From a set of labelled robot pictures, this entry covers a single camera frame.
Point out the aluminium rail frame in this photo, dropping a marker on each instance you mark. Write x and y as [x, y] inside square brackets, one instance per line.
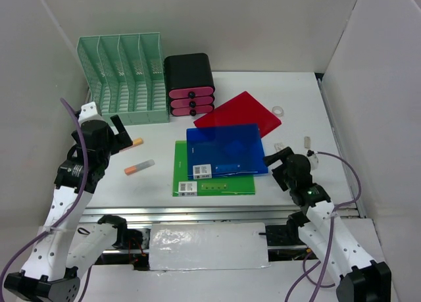
[146, 196]

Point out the orange highlighter clear cap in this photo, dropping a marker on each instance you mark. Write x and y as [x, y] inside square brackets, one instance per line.
[135, 143]

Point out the blue clip file folder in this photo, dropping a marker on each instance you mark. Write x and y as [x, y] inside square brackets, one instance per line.
[223, 151]

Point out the black pink drawer unit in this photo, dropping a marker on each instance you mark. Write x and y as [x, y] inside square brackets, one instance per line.
[189, 84]

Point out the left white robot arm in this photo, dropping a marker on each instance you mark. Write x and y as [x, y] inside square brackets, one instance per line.
[53, 272]

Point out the red clip file folder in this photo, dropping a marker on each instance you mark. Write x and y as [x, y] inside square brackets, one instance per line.
[242, 109]

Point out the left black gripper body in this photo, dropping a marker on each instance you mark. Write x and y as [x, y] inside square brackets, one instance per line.
[108, 149]

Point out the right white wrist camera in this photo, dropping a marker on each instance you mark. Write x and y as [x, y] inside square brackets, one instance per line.
[313, 159]

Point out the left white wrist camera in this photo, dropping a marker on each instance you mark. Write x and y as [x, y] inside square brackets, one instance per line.
[89, 111]

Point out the mint green file organizer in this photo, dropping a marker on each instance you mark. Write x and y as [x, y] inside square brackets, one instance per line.
[125, 75]

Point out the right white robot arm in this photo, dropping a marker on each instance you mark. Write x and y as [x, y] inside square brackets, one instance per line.
[357, 275]

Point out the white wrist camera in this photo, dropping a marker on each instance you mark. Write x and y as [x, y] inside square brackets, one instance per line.
[313, 159]
[89, 111]

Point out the white foil covered panel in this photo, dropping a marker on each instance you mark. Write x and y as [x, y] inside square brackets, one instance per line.
[216, 246]

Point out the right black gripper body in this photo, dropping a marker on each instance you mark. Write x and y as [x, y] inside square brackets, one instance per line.
[285, 181]

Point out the orange grey highlighter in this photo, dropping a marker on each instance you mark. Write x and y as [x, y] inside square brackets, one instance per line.
[139, 167]

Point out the green clip file folder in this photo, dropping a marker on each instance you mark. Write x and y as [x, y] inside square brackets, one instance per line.
[183, 187]

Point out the clear tape roll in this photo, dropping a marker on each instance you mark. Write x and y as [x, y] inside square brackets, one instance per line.
[278, 111]

